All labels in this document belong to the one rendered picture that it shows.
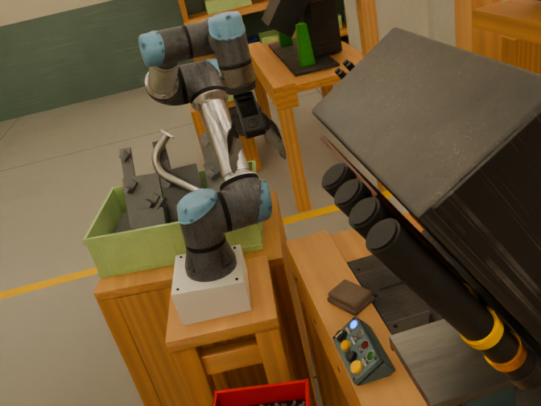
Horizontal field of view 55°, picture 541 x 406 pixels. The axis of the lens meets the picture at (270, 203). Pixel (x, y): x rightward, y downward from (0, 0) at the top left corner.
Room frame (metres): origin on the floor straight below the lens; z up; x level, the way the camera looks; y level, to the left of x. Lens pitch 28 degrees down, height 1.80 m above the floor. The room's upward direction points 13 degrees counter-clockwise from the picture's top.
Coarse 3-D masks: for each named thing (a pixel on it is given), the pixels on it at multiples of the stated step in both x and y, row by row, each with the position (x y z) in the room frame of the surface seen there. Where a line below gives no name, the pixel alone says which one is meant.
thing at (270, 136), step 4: (268, 132) 1.16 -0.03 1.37; (272, 132) 1.16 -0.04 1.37; (264, 136) 1.17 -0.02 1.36; (268, 136) 1.16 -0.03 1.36; (272, 136) 1.16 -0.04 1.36; (276, 136) 1.16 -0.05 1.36; (268, 140) 1.16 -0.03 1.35; (272, 140) 1.16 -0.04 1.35; (276, 140) 1.16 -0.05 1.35; (280, 140) 1.16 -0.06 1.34; (276, 144) 1.16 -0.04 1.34; (280, 144) 1.16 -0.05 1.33; (276, 148) 1.16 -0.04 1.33; (280, 148) 1.16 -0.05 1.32; (284, 148) 1.17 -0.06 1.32; (280, 152) 1.16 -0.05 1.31; (284, 152) 1.17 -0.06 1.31; (284, 156) 1.17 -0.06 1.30
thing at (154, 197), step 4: (132, 180) 1.91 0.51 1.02; (132, 184) 1.90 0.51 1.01; (136, 184) 1.91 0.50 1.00; (124, 188) 1.87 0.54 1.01; (128, 188) 1.87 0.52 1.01; (132, 188) 1.90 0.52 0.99; (128, 192) 1.87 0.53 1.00; (132, 192) 1.90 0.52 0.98; (152, 196) 1.87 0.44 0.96; (156, 196) 1.86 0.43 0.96; (148, 200) 1.84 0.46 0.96; (152, 200) 1.86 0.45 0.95; (156, 200) 1.86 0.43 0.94; (144, 204) 1.83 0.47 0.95; (148, 204) 1.82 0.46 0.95; (152, 204) 1.83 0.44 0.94
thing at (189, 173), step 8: (160, 160) 1.91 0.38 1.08; (168, 160) 1.90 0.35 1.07; (168, 168) 1.89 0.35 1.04; (176, 168) 1.89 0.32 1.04; (184, 168) 1.89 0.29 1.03; (192, 168) 1.89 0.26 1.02; (176, 176) 1.88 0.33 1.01; (184, 176) 1.88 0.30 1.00; (192, 176) 1.88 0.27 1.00; (192, 184) 1.87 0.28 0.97; (200, 184) 1.87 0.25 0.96; (168, 192) 1.86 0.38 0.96; (176, 192) 1.86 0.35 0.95; (184, 192) 1.86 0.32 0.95; (168, 200) 1.85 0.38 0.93; (176, 200) 1.85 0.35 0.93; (168, 208) 1.84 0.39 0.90; (176, 208) 1.79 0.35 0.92; (176, 216) 1.78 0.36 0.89
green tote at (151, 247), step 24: (120, 192) 2.03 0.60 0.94; (96, 216) 1.80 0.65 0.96; (120, 216) 1.99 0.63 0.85; (96, 240) 1.63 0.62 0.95; (120, 240) 1.62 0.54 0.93; (144, 240) 1.61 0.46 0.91; (168, 240) 1.61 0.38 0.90; (240, 240) 1.59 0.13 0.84; (96, 264) 1.63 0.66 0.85; (120, 264) 1.63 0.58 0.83; (144, 264) 1.62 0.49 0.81; (168, 264) 1.61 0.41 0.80
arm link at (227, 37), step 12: (228, 12) 1.19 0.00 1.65; (216, 24) 1.15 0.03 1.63; (228, 24) 1.15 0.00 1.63; (240, 24) 1.16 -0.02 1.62; (216, 36) 1.15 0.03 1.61; (228, 36) 1.15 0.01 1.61; (240, 36) 1.15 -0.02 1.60; (216, 48) 1.16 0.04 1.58; (228, 48) 1.15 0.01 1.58; (240, 48) 1.15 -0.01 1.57; (228, 60) 1.15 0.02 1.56; (240, 60) 1.15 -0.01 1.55
